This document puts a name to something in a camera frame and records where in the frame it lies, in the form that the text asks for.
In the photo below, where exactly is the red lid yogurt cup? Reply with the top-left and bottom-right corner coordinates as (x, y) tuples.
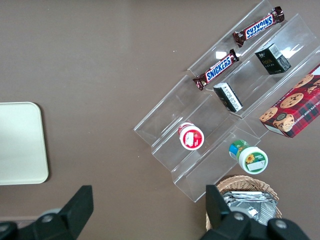
(177, 121), (206, 152)

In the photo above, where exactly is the tan wicker basket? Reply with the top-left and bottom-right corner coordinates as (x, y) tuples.
(205, 174), (283, 231)

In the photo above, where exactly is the red plaid cookie box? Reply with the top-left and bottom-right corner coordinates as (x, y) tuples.
(258, 63), (320, 139)

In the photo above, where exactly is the clear acrylic stepped shelf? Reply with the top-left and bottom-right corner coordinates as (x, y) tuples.
(133, 0), (320, 204)

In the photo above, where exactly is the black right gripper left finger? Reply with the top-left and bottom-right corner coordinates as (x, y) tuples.
(0, 184), (95, 240)

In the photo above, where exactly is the cream plastic tray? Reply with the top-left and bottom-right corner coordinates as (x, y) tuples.
(0, 101), (50, 186)

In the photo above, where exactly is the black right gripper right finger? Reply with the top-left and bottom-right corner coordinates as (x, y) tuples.
(199, 184), (311, 240)

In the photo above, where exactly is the small black box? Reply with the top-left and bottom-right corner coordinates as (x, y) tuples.
(212, 81), (244, 114)
(254, 42), (292, 76)

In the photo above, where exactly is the silver foil packet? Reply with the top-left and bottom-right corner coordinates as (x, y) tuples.
(219, 190), (279, 227)

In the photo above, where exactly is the green lid yogurt cup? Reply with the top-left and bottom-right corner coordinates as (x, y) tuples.
(228, 139), (269, 175)

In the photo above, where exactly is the snickers chocolate bar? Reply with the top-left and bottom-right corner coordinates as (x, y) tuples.
(232, 5), (286, 49)
(192, 48), (241, 92)

